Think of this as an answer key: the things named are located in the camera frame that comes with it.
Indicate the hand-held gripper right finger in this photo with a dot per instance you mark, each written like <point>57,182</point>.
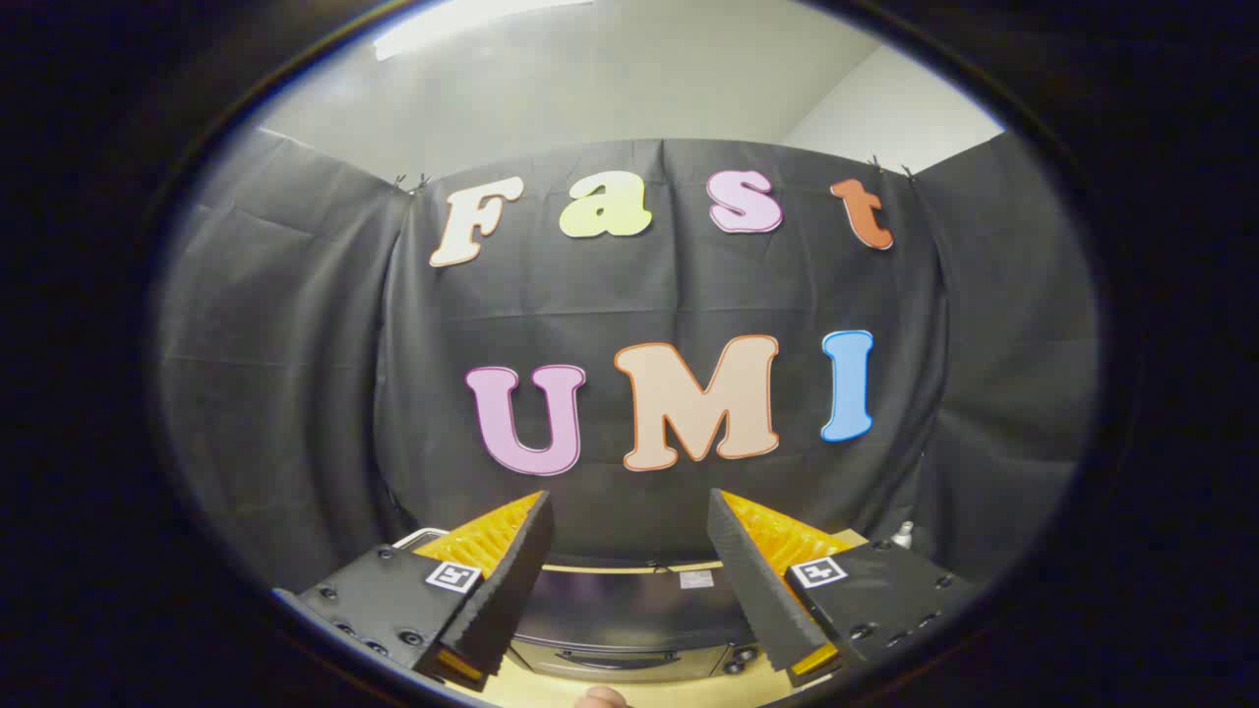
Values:
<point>752,580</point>

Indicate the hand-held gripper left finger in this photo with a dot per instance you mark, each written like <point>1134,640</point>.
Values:
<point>511,580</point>

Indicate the black toaster oven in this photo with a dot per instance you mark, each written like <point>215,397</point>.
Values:
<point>629,610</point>

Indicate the white plastic appliance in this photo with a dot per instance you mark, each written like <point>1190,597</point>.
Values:
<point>418,534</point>

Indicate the white bottle with red label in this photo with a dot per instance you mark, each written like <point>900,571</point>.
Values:
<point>903,537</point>

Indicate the black backdrop cloth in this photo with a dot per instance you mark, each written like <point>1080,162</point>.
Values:
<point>610,295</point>

